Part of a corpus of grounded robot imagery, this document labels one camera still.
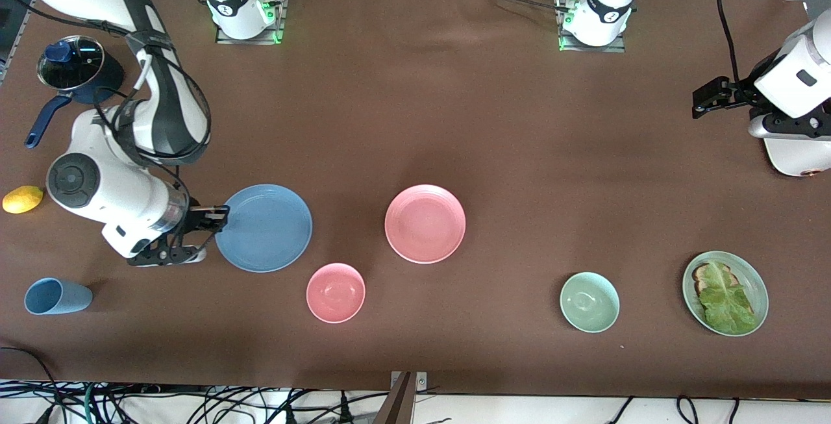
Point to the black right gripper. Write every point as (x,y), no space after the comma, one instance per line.
(195,219)

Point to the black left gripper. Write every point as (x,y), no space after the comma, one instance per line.
(742,91)

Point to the blue plate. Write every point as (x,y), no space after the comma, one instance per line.
(263,229)

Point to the pink plate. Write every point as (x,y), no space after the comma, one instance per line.
(425,224)

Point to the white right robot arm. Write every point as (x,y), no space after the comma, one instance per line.
(110,197)

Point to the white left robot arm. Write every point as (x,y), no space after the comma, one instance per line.
(607,2)

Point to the white toaster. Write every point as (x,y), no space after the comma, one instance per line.
(795,158)

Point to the small pink bowl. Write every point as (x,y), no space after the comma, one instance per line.
(335,293)

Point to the dark blue pot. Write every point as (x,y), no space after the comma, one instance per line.
(110,83)

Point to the blue cup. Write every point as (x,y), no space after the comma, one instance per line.
(58,297)

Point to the brown bread slice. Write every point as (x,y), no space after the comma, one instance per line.
(698,276)

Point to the brown table cloth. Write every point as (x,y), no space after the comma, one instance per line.
(363,119)

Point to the yellow lemon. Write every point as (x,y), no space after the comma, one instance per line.
(23,200)

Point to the green plate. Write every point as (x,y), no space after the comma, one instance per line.
(756,287)

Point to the green lettuce leaf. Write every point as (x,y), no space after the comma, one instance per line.
(727,307)

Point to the small green bowl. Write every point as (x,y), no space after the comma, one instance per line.
(589,302)

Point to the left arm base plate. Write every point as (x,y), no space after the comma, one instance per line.
(617,44)

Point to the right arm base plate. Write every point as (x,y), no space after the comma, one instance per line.
(276,28)

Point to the dark camera pole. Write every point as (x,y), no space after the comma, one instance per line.
(399,404)

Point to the silver mounting bracket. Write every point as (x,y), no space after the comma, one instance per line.
(422,380)

